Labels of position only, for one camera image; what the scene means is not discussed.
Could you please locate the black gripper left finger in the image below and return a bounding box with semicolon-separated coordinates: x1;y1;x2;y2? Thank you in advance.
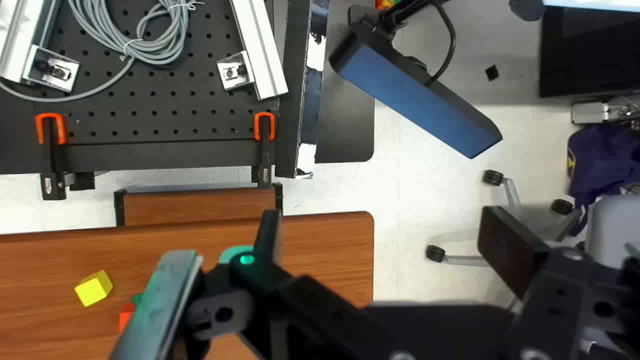
108;209;298;360

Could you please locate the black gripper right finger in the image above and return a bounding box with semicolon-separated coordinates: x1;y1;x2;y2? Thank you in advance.
476;206;640;360

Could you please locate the yellow wooden cube block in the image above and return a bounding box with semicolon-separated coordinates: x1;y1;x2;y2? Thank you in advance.
72;268;116;311

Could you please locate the orange arch block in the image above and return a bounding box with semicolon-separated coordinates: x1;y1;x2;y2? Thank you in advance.
116;302;141;335

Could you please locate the white office chair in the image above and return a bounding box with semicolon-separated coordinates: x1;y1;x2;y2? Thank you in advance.
425;168;640;271

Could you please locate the purple bag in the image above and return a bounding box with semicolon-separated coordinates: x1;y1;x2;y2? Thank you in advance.
567;123;640;210

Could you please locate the blue faced black box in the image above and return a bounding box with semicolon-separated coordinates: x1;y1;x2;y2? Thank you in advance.
326;7;505;162

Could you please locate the black perforated breadboard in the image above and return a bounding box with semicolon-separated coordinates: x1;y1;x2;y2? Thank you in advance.
0;0;312;180

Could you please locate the black flat floor plate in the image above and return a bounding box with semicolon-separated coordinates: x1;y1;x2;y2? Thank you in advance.
310;0;379;165

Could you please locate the black monitor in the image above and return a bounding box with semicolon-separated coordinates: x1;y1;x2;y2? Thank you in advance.
539;0;640;100

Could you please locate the orange handled bar clamp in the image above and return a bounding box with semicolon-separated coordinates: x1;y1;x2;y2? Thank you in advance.
34;110;96;202
250;108;281;188

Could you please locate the black cable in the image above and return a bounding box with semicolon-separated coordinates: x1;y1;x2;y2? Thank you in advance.
372;0;461;89

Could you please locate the grey coiled cable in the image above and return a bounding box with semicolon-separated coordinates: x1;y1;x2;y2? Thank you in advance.
0;0;202;106

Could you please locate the aluminium extrusion rail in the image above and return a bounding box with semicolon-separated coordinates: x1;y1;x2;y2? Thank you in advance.
0;0;85;94
217;0;291;103

